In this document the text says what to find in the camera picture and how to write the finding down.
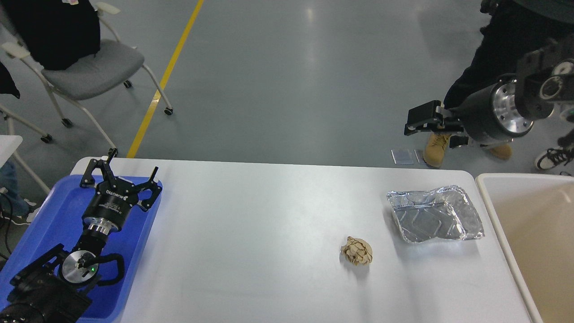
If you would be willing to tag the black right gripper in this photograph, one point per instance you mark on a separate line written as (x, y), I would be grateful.
(489, 116)

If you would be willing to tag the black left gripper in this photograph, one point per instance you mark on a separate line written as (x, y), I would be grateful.
(111, 204)

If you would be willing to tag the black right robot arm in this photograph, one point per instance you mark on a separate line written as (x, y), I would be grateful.
(544, 79)

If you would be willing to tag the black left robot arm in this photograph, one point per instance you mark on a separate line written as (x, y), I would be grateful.
(77, 261)

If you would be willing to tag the clear floor plate right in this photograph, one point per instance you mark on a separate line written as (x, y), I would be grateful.
(419, 155)

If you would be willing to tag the clear floor plate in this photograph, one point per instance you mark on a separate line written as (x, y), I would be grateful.
(402, 156)
(419, 155)

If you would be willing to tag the tan boot left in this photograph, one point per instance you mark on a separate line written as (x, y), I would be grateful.
(434, 152)

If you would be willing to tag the tan boot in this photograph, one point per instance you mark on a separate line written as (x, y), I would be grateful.
(434, 152)
(500, 151)

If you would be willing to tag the clear floor plate left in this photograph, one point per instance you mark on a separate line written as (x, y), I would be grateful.
(402, 156)

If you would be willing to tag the blue plastic tray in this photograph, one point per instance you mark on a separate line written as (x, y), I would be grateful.
(59, 221)

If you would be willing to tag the tan boot right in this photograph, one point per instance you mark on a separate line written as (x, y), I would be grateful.
(500, 151)

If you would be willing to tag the crumpled aluminium foil tray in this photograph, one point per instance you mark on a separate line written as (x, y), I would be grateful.
(442, 213)

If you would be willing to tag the grey office chair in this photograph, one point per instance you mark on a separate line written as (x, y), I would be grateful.
(90, 76)

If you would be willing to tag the person in black trousers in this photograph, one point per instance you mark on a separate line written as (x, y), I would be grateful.
(516, 28)

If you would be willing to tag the black white sneaker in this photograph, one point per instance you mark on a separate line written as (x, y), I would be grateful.
(554, 157)

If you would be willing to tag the crumpled brown paper ball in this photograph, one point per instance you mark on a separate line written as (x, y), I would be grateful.
(357, 251)

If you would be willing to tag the beige plastic bin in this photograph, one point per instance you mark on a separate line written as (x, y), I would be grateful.
(533, 218)

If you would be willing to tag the black jacket on chair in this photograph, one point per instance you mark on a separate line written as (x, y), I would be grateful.
(57, 33)

